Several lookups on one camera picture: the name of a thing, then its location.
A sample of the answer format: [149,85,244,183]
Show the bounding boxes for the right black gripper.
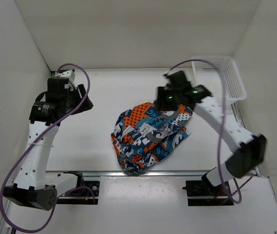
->
[153,87,181,112]

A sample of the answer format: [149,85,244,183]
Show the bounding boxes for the colourful patterned shorts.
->
[111,102,193,175]

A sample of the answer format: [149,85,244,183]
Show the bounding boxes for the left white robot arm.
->
[3,77,93,211]

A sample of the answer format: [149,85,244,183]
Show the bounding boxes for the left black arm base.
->
[57,178,100,205]

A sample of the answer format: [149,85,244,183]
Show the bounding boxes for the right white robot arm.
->
[157,71,267,195]

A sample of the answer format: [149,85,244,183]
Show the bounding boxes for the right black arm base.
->
[182,180,234,207]

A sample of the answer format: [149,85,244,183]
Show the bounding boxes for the white plastic mesh basket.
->
[192,55,247,106]

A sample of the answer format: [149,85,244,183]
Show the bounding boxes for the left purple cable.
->
[0,63,95,232]

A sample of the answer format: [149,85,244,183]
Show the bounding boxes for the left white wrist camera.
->
[55,70,75,86]

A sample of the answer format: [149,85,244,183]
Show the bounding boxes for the aluminium front rail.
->
[46,170,207,177]

